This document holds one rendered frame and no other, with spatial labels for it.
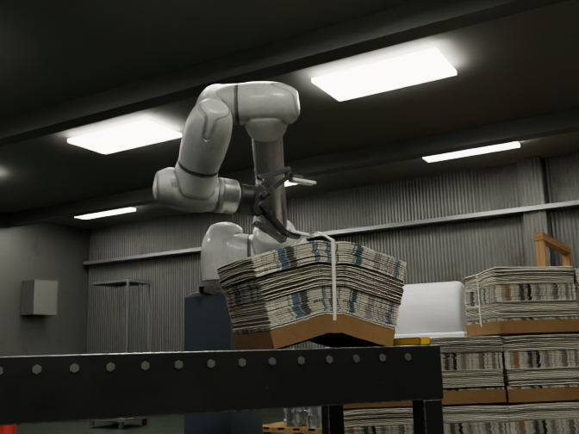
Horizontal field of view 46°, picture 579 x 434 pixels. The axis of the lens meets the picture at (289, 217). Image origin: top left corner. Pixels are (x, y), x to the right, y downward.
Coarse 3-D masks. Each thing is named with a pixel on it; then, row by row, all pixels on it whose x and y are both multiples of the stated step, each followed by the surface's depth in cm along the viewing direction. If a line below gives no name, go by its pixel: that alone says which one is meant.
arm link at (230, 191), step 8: (224, 184) 170; (232, 184) 171; (224, 192) 169; (232, 192) 170; (240, 192) 173; (224, 200) 170; (232, 200) 170; (216, 208) 171; (224, 208) 171; (232, 208) 172
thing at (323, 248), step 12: (324, 252) 166; (336, 252) 167; (324, 264) 166; (336, 264) 167; (324, 276) 165; (336, 276) 166; (324, 288) 165; (336, 288) 166; (324, 300) 164; (336, 300) 165; (336, 312) 165; (324, 336) 167
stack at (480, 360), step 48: (480, 336) 236; (528, 336) 237; (576, 336) 238; (480, 384) 233; (528, 384) 233; (576, 384) 234; (384, 432) 228; (480, 432) 229; (528, 432) 230; (576, 432) 230
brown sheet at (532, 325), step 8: (504, 320) 237; (512, 320) 237; (520, 320) 237; (528, 320) 237; (536, 320) 237; (544, 320) 237; (552, 320) 238; (560, 320) 238; (568, 320) 238; (576, 320) 238; (472, 328) 265; (480, 328) 256; (488, 328) 248; (496, 328) 239; (504, 328) 236; (512, 328) 237; (520, 328) 237; (528, 328) 237; (536, 328) 237; (544, 328) 237; (552, 328) 237; (560, 328) 237; (568, 328) 238; (576, 328) 238
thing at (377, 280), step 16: (352, 256) 169; (368, 256) 170; (384, 256) 172; (352, 272) 168; (368, 272) 169; (384, 272) 171; (400, 272) 173; (352, 288) 167; (368, 288) 169; (384, 288) 170; (400, 288) 172; (352, 304) 167; (368, 304) 169; (384, 304) 170; (400, 304) 171; (368, 320) 167; (384, 320) 169; (336, 336) 167; (352, 336) 165
